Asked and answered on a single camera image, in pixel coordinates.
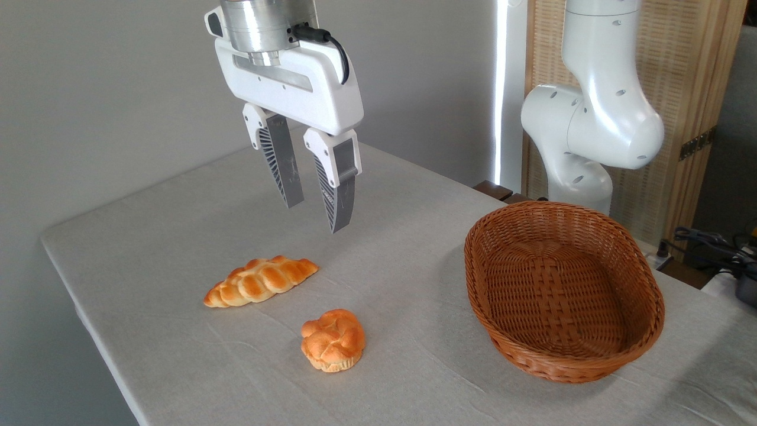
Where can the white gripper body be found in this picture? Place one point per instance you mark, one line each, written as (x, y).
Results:
(319, 97)

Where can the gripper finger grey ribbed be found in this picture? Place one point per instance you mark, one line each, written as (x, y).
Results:
(340, 189)
(284, 160)

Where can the long braided bread loaf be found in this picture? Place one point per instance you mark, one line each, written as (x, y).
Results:
(260, 281)

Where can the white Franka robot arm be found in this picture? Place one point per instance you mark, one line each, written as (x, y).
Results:
(603, 118)

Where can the round knotted bread roll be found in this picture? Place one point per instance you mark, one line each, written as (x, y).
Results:
(333, 340)

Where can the brown oval wicker basket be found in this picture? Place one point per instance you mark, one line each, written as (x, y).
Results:
(562, 296)

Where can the light grey tablecloth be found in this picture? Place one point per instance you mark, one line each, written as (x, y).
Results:
(177, 236)

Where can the dark brown wooden furniture piece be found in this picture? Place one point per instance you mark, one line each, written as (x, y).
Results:
(492, 189)

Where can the white power strip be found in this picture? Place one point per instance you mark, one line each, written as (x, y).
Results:
(657, 262)

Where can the dark metal screen hinge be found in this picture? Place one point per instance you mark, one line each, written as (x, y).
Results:
(696, 144)

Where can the wooden bamboo folding screen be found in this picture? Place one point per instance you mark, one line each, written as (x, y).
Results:
(686, 59)

